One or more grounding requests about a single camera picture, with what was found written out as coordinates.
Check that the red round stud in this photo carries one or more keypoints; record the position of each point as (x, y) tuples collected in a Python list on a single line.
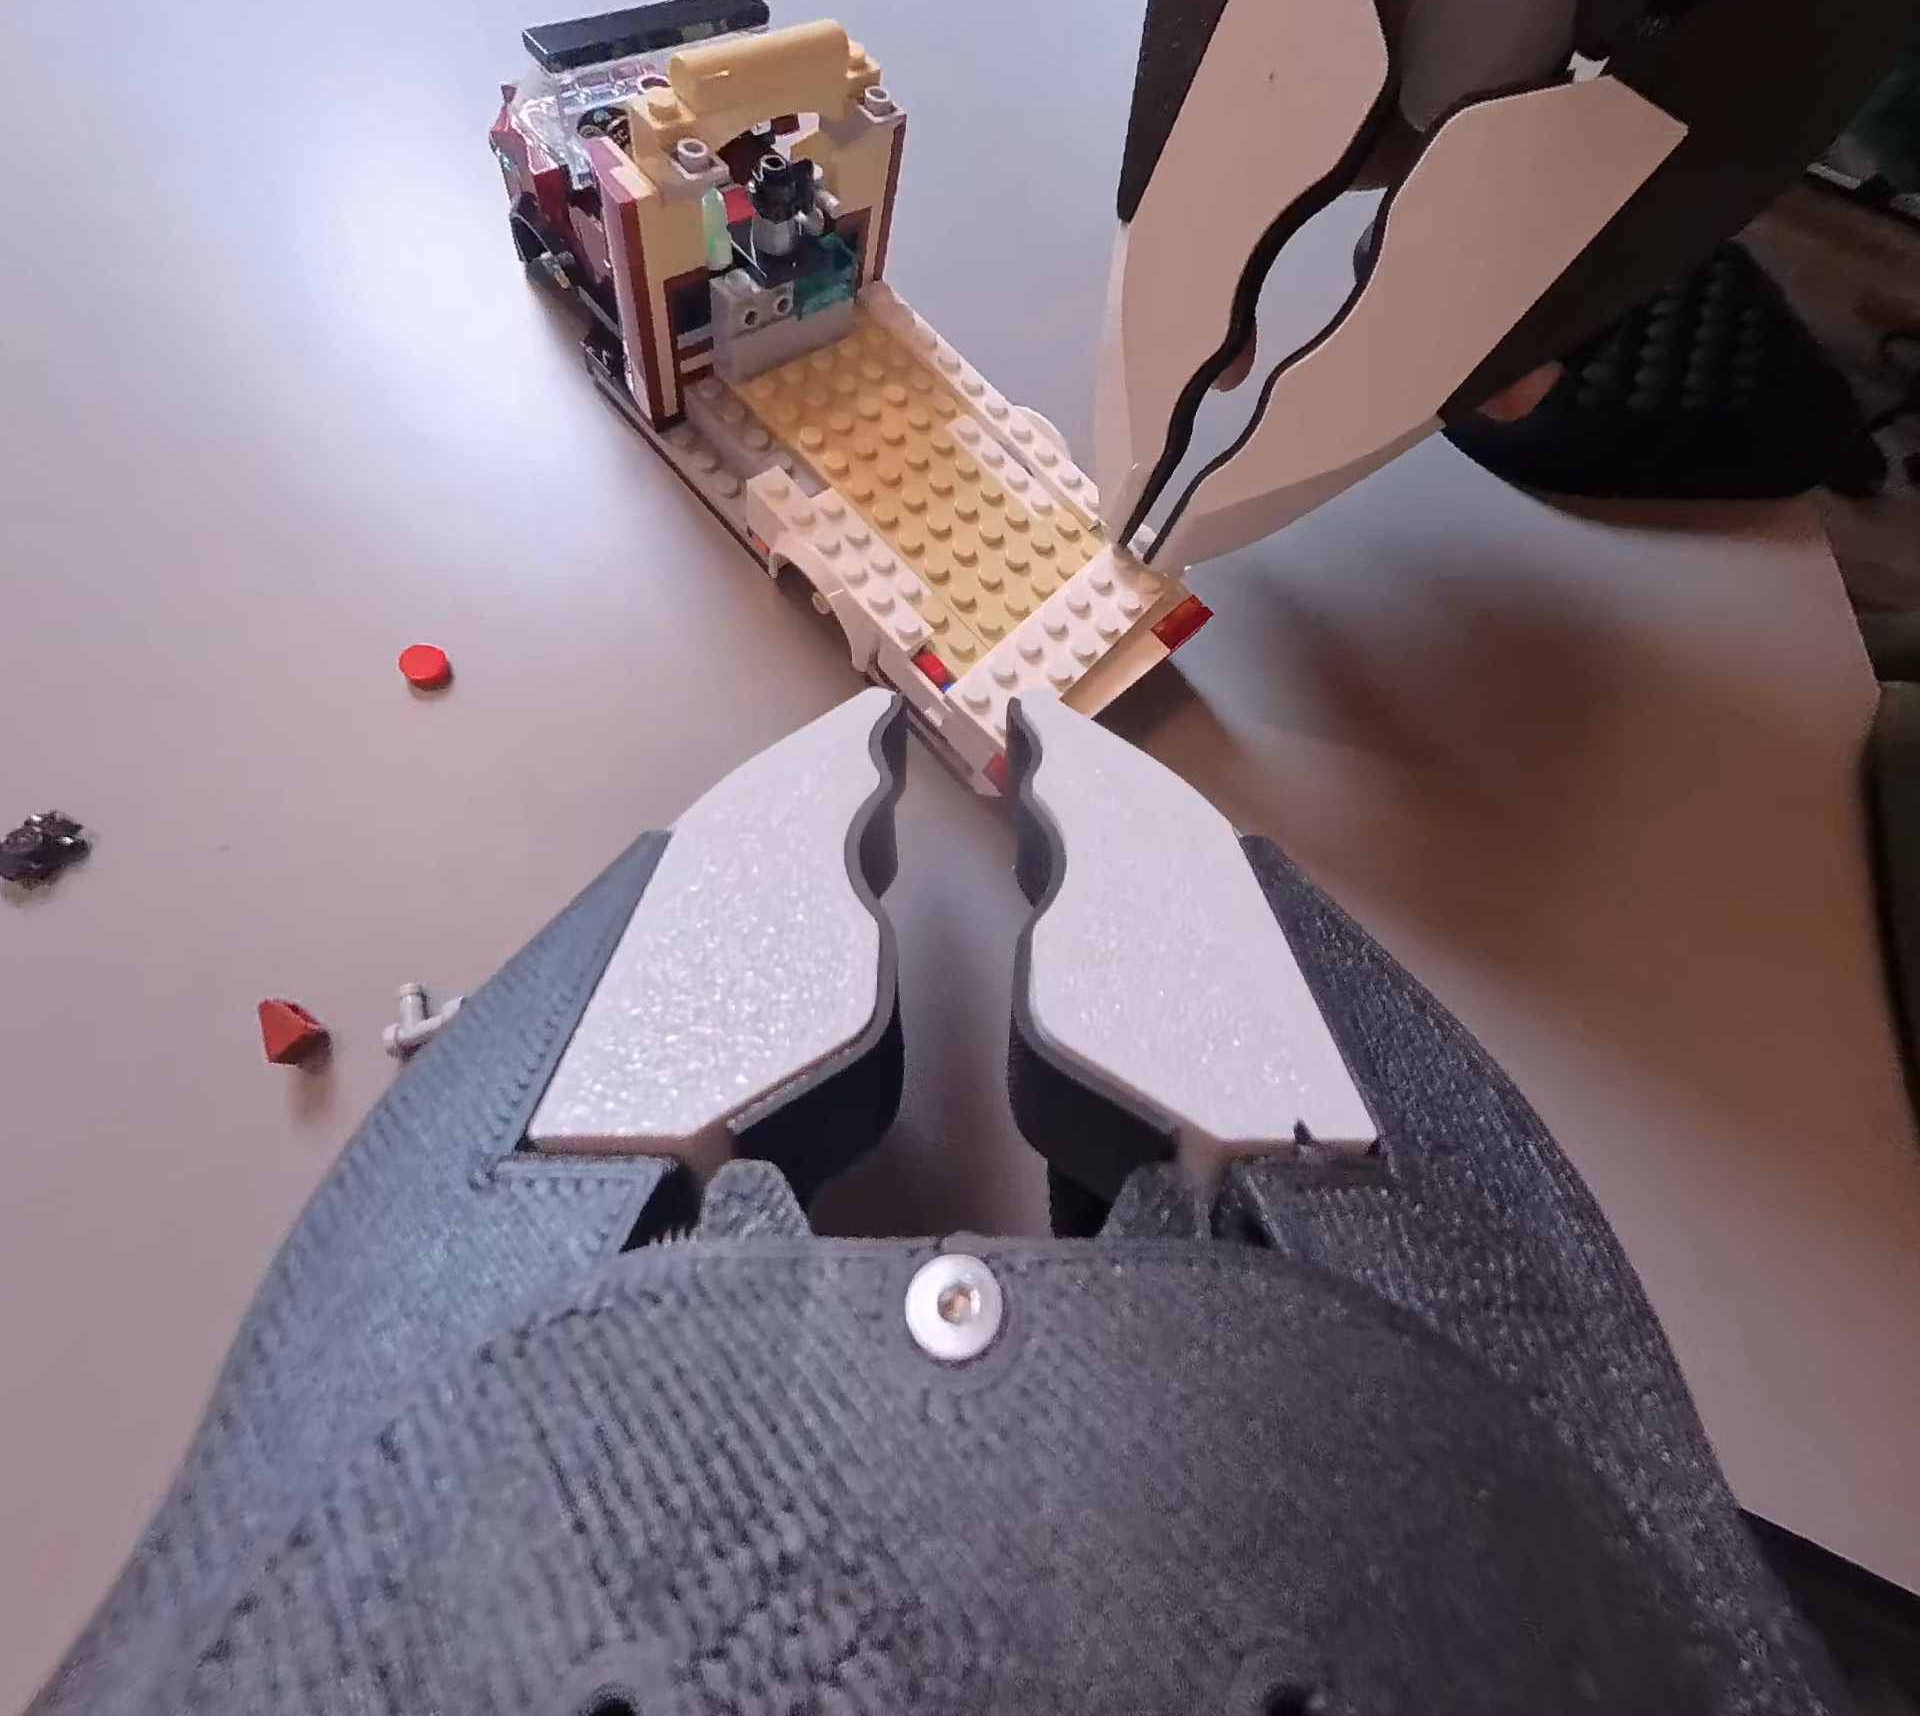
[(424, 667)]

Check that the white long brick plate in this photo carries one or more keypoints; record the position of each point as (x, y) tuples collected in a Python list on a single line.
[(1081, 650)]

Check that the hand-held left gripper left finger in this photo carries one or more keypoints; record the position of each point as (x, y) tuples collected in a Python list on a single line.
[(720, 997)]

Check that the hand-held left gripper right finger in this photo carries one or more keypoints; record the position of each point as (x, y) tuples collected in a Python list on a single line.
[(1185, 997)]

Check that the dark red slope piece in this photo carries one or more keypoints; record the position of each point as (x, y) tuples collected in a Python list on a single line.
[(293, 1031)]

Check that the small black brick piece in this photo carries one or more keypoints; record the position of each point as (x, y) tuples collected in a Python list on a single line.
[(42, 842)]

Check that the toy brick truck model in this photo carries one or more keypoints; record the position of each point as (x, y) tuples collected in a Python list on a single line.
[(901, 471)]

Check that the black wrist rest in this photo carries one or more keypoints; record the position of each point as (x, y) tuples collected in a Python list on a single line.
[(1694, 397)]

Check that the small grey brick piece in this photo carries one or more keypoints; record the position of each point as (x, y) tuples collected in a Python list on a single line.
[(421, 1019)]

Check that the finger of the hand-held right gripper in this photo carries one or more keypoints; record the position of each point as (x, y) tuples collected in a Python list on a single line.
[(1471, 276), (1245, 126)]

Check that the person's right hand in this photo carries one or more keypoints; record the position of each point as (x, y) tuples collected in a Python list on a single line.
[(1523, 397)]

